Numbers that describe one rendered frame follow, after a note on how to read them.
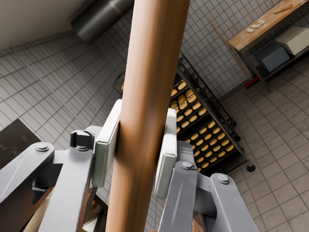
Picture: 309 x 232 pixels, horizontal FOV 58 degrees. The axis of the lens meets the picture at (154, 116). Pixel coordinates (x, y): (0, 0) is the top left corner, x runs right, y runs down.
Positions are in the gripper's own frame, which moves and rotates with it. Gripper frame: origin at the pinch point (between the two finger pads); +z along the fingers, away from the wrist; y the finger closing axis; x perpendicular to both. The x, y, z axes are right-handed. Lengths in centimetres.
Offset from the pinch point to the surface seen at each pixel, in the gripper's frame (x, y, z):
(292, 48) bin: -23, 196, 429
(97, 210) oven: -144, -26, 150
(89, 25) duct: -28, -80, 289
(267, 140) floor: -127, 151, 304
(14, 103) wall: -76, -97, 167
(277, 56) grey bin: -38, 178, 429
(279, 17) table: 16, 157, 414
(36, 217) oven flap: -117, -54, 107
